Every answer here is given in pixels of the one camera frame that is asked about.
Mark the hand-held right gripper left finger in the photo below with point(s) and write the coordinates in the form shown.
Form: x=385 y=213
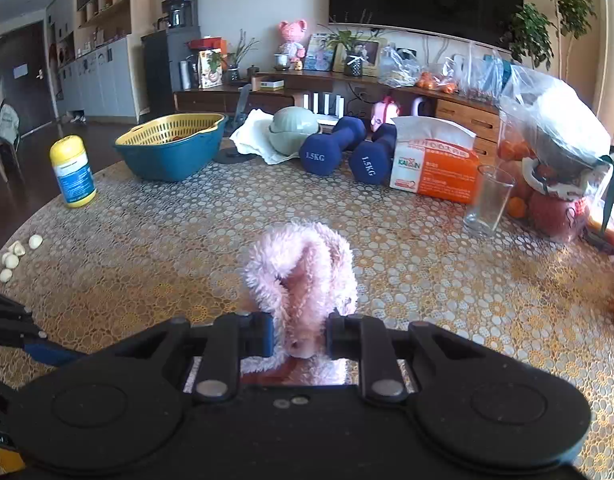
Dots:
x=259 y=336

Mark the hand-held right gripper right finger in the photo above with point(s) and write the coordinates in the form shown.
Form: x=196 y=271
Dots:
x=340 y=336

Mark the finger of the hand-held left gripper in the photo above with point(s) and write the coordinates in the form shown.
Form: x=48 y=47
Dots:
x=52 y=353

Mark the pink fluffy cloth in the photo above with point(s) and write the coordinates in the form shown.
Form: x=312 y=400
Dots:
x=304 y=280

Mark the garlic clove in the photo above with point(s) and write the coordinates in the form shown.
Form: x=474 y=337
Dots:
x=35 y=241
x=10 y=260
x=6 y=275
x=17 y=248

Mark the blue dumbbell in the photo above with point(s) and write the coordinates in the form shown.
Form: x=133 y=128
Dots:
x=319 y=152
x=369 y=160

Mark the yellow lidded white bottle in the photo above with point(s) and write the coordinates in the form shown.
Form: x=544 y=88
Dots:
x=73 y=172

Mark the orange and white tissue box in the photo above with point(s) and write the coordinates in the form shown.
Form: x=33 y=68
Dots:
x=437 y=170

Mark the blue plastic basin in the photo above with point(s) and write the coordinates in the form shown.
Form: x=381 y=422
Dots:
x=167 y=162

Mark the clear drinking glass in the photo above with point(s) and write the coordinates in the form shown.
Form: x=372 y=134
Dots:
x=487 y=205

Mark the white towel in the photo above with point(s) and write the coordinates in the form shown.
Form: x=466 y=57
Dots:
x=249 y=135

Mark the green ceramic bowl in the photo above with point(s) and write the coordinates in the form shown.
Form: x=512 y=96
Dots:
x=292 y=130

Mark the chair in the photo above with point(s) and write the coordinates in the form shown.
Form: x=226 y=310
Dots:
x=2 y=135

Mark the pink toy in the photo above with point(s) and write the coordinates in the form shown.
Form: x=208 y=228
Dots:
x=384 y=112

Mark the white slatted rack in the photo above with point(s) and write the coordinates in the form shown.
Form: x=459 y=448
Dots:
x=324 y=105

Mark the yellow strainer basket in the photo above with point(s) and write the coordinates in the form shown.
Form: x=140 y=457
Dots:
x=152 y=130

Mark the wooden sideboard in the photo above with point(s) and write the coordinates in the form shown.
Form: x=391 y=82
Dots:
x=212 y=100

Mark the printed gift bag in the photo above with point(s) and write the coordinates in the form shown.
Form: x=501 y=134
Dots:
x=210 y=71

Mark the plastic bag of oranges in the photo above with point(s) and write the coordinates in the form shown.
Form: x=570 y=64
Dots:
x=437 y=81

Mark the small potted plant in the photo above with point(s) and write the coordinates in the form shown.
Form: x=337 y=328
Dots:
x=236 y=62

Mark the dark wooden door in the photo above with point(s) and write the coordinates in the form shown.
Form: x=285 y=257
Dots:
x=24 y=80

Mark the black cabinet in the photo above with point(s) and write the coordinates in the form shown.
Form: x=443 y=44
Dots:
x=162 y=75

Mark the colourful picture card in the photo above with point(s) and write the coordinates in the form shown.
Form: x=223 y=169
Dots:
x=318 y=54

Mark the pink doll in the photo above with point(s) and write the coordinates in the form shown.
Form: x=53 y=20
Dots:
x=292 y=42

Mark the red box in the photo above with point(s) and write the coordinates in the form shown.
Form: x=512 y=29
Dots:
x=209 y=43

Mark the large clear plastic bag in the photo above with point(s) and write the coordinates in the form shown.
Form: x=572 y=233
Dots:
x=484 y=75

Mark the clear plastic bag of fruit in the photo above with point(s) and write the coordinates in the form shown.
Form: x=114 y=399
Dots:
x=557 y=125

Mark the black coffee machine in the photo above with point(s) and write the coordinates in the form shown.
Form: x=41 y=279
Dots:
x=179 y=12

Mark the tall green potted plant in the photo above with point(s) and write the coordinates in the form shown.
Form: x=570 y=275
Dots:
x=542 y=15

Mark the grey wall cabinet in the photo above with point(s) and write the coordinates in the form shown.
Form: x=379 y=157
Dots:
x=102 y=80

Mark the wooden photo frame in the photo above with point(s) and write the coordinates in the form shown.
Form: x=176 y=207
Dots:
x=367 y=52

